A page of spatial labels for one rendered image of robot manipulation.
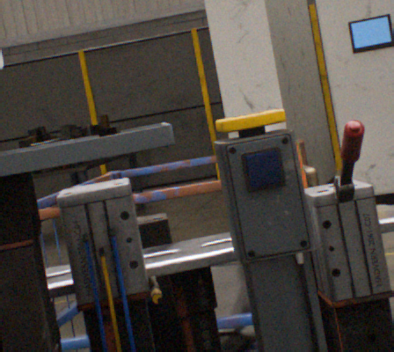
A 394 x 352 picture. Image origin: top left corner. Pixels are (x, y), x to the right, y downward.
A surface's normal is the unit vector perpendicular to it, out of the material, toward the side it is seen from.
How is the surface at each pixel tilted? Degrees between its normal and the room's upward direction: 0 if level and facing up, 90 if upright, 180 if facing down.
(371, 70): 90
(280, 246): 90
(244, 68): 90
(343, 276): 90
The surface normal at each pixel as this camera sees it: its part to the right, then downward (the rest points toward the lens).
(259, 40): -0.24, 0.10
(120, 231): 0.08, 0.04
